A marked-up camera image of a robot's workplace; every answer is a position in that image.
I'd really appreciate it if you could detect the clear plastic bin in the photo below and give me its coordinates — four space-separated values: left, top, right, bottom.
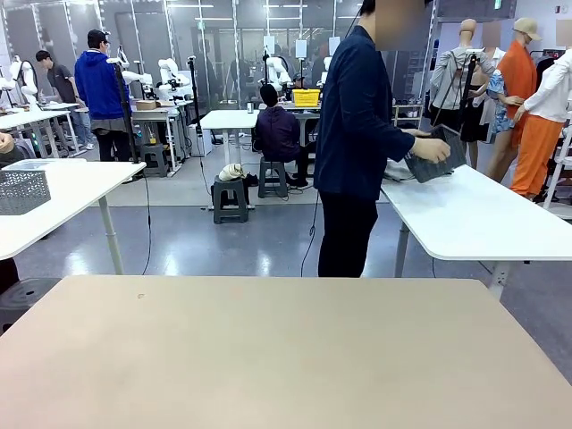
1 158 88 173

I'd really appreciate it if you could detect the person's right hand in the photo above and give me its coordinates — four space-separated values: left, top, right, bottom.
412 136 452 164

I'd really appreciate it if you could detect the black floor cable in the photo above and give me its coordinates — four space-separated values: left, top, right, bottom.
141 172 154 276
299 190 324 278

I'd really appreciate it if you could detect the mannequin in grey hoodie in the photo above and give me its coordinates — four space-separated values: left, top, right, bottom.
429 18 497 170

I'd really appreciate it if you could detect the mannequin in orange jacket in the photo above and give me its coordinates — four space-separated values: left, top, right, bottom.
484 17 544 183

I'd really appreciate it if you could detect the mannequin in blue floral shirt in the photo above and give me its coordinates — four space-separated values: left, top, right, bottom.
459 21 516 144

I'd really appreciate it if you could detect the seated person in dark jacket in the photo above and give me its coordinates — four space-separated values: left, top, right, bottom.
252 83 314 189

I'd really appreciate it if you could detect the wooden shoe rack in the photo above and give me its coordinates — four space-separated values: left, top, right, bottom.
391 103 425 130

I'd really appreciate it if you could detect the white table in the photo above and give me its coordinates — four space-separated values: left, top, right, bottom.
0 158 147 276
379 164 572 300

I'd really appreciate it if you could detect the black stand pole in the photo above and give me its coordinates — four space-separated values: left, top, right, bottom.
187 55 205 156

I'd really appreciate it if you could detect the person's right forearm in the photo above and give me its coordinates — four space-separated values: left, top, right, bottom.
357 114 417 157

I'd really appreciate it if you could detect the person in navy jacket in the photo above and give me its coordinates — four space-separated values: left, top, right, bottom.
312 0 452 279

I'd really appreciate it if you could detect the grey plastic step stool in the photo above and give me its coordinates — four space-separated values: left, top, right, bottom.
140 142 170 179
257 158 290 199
211 176 250 224

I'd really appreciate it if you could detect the grey workbench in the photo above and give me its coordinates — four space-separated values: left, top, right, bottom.
129 105 191 173

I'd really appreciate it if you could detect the black round stool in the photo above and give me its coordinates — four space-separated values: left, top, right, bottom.
0 277 63 336

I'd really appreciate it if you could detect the seated person in black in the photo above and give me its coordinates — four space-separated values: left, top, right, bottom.
0 131 36 170

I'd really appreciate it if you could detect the white metal rack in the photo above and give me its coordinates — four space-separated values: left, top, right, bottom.
543 124 572 220

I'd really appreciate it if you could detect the black camera tripod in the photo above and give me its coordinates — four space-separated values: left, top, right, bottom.
105 44 140 164
431 47 482 135

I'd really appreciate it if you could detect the clothes rack with dark garments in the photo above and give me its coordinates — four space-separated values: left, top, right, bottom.
529 46 572 81

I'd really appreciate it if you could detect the person in blue hoodie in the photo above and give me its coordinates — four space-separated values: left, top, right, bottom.
73 29 133 162

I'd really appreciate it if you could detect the grey plastic lattice basket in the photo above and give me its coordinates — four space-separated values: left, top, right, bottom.
404 124 468 184
0 168 52 216

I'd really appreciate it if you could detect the beige cloth bag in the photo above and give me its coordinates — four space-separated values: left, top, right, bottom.
217 164 245 182

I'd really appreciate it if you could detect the person in grey t-shirt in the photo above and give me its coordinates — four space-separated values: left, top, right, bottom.
35 49 96 152

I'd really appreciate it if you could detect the yellow plastic basket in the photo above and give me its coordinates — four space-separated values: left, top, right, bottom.
291 88 322 107

